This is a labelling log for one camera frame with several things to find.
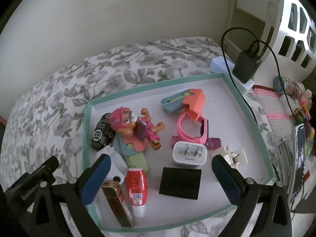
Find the pink white crochet mat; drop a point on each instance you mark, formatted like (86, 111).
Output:
(276, 113)

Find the white plastic gadget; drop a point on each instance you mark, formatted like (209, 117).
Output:
(116, 163)

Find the black square box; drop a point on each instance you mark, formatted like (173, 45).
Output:
(180, 182)

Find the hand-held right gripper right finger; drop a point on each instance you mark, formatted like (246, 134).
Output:
(226, 180)

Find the white shelf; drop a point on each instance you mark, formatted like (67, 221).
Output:
(269, 17)

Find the floral bedsheet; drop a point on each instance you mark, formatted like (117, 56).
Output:
(74, 79)

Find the pink smartwatch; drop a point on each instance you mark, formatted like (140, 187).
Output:
(182, 128)

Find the brown patterned lighter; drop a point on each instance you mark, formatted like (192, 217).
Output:
(118, 205)

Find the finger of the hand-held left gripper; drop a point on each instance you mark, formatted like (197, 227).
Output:
(51, 163)

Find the red tube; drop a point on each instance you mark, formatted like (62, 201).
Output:
(135, 180)

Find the white power strip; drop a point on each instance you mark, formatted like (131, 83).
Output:
(218, 65)

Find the bead jar with teal lid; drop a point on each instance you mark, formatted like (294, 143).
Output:
(277, 84)

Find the silver metal clip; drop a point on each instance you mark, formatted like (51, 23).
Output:
(284, 144)

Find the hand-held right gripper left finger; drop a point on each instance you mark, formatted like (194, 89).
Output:
(97, 177)

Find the white plastic clip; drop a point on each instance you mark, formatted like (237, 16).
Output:
(237, 156)

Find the teal-rimmed white tray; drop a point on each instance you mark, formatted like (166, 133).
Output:
(214, 98)

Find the black toy car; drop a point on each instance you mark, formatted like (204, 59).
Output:
(100, 133)

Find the white charger plug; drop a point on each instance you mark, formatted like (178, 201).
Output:
(188, 153)

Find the black power adapter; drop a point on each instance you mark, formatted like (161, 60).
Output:
(245, 66)

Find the pink doll figure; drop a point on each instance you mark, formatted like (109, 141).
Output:
(123, 123)

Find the coral and blue case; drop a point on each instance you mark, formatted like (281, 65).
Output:
(195, 101)

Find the smartphone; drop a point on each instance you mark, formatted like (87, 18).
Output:
(298, 158)

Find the white lattice furniture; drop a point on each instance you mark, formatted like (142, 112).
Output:
(284, 29)

